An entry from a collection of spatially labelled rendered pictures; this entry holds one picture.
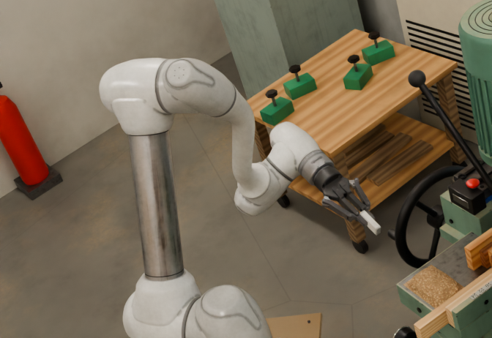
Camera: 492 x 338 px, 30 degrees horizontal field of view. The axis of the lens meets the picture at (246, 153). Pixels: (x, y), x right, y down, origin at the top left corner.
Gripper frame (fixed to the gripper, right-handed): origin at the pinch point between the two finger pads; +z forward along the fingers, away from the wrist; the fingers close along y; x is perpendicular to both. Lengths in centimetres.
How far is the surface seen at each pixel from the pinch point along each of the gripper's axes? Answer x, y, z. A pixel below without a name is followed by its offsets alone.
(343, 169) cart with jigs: 57, 32, -51
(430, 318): -34, -20, 42
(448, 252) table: -24.6, -2.1, 29.3
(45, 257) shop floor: 135, -65, -140
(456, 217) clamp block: -24.2, 6.2, 23.2
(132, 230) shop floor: 128, -28, -124
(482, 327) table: -28, -11, 49
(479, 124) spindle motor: -65, 3, 27
